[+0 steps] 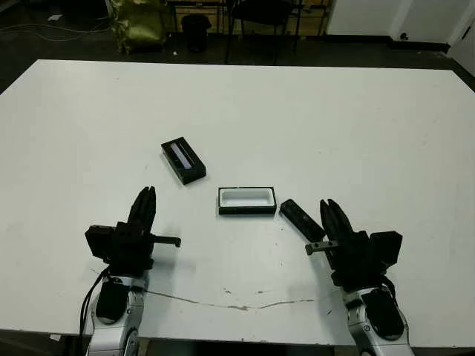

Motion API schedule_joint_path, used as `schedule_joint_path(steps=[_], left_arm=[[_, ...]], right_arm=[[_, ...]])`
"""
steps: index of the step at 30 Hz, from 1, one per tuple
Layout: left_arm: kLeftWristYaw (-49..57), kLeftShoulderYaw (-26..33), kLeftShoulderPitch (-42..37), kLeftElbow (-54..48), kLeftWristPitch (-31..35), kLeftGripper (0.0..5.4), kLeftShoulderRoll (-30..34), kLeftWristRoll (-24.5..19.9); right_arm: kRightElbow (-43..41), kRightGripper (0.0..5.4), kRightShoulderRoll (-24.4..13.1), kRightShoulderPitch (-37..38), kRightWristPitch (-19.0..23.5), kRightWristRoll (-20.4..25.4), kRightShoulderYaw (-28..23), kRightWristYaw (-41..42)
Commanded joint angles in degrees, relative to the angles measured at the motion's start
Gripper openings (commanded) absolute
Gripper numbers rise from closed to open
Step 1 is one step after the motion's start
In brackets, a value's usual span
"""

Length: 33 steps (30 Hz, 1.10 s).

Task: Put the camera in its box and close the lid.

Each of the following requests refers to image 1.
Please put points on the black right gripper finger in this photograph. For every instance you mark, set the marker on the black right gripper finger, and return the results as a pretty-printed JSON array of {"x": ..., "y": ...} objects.
[
  {"x": 343, "y": 219},
  {"x": 328, "y": 219}
]

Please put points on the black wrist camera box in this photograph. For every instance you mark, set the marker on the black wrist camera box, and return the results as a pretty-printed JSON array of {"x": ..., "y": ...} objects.
[
  {"x": 98, "y": 243},
  {"x": 387, "y": 248}
]

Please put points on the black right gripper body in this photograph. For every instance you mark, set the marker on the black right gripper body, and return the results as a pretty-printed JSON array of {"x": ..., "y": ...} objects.
[{"x": 352, "y": 259}]

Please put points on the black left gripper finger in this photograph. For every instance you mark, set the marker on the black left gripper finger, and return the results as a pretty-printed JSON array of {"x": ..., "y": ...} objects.
[
  {"x": 152, "y": 207},
  {"x": 139, "y": 207}
]

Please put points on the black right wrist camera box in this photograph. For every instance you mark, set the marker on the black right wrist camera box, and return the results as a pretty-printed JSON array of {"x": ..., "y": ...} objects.
[{"x": 387, "y": 248}]

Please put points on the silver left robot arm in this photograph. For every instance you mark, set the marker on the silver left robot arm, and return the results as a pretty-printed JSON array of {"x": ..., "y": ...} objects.
[{"x": 111, "y": 300}]

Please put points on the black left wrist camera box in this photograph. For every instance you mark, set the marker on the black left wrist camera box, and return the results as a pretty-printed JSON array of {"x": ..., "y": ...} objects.
[{"x": 98, "y": 243}]

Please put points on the white paper sheet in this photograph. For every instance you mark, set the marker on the white paper sheet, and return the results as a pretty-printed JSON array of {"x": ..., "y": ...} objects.
[{"x": 54, "y": 17}]

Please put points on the black chair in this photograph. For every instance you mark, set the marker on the black chair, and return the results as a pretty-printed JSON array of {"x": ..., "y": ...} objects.
[{"x": 259, "y": 11}]

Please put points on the black camera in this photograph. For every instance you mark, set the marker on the black camera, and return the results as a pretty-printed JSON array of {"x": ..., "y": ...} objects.
[{"x": 302, "y": 220}]

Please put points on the black trash bin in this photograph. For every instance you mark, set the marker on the black trash bin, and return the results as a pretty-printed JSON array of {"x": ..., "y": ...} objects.
[{"x": 196, "y": 31}]

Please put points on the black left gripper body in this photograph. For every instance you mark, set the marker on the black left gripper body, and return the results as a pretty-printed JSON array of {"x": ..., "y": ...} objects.
[{"x": 130, "y": 248}]

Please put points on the black box base white insert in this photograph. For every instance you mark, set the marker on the black box base white insert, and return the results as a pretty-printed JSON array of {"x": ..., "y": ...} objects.
[{"x": 245, "y": 209}]

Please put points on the crinkled plastic bag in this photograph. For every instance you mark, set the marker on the crinkled plastic bag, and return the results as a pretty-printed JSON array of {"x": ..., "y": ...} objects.
[{"x": 139, "y": 26}]

